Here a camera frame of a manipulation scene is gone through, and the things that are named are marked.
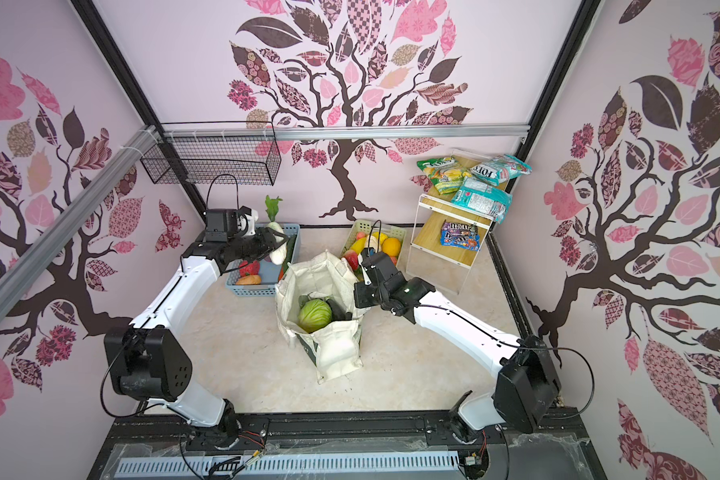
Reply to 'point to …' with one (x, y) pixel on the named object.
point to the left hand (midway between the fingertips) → (284, 242)
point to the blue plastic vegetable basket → (270, 273)
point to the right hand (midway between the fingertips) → (357, 286)
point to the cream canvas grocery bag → (337, 347)
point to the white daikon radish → (271, 207)
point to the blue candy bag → (460, 235)
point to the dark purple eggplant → (338, 314)
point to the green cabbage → (315, 315)
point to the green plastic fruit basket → (379, 237)
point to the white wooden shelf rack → (455, 216)
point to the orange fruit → (391, 246)
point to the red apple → (352, 258)
